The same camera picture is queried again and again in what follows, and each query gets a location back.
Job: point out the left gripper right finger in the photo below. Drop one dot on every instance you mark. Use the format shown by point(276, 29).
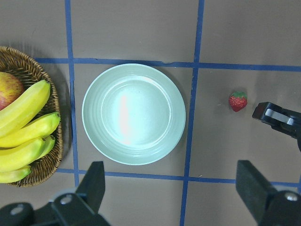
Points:
point(267, 205)

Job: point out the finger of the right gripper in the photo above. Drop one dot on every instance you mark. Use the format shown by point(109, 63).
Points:
point(280, 119)

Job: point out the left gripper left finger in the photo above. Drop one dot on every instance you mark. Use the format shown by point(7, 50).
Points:
point(79, 208)

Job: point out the light green plate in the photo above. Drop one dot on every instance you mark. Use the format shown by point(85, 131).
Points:
point(133, 114)

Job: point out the yellow banana bunch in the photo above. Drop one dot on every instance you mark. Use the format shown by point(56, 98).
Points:
point(31, 138)

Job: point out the red apple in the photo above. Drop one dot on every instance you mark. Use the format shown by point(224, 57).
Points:
point(11, 88)

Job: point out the woven wicker basket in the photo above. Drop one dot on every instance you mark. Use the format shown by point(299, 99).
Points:
point(25, 68)

